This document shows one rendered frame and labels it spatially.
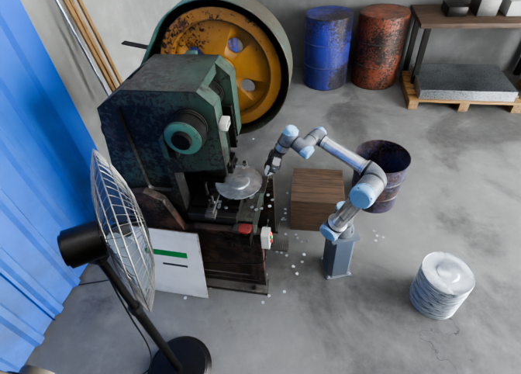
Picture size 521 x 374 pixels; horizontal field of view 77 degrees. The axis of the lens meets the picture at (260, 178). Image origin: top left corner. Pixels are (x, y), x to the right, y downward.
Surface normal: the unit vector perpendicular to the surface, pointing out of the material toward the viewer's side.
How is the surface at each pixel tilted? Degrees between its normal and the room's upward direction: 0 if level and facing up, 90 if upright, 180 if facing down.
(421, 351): 0
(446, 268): 0
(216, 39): 90
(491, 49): 90
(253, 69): 90
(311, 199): 0
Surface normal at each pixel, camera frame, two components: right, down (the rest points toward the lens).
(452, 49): -0.18, 0.68
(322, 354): -0.07, -0.72
